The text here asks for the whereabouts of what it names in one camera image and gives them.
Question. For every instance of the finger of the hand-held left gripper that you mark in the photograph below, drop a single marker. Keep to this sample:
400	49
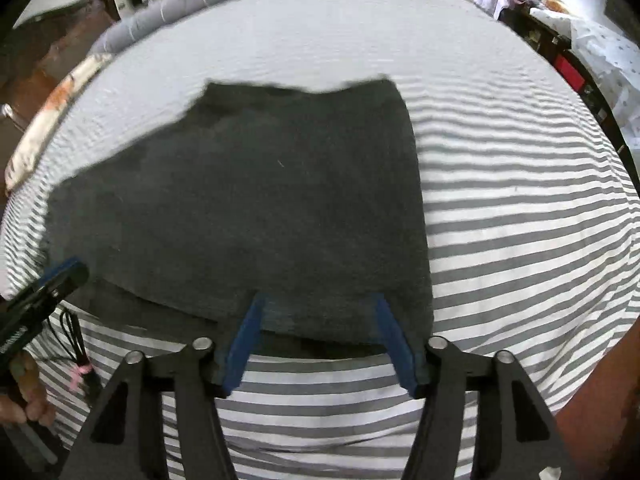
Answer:
60	269
65	285

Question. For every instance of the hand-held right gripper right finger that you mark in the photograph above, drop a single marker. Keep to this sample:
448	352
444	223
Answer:
397	345

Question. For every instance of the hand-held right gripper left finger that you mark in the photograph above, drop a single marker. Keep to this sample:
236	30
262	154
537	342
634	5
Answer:
242	345

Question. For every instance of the dark grey denim pants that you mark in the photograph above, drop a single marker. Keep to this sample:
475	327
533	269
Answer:
260	220

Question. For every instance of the person's left hand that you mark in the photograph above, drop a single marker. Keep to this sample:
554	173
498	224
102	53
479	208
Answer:
30	395

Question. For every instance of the bed with striped sheet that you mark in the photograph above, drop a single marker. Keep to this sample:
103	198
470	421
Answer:
525	260

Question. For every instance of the floral pillow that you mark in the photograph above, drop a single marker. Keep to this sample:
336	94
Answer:
55	110

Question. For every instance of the carved wooden headboard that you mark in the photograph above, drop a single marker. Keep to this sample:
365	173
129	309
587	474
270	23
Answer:
45	50

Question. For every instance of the dark wooden sideboard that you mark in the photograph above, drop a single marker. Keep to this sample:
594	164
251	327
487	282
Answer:
575	90

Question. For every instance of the red box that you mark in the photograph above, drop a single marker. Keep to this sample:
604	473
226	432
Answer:
570	72

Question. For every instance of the white dotted cloth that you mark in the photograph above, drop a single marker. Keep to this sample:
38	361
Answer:
610	65

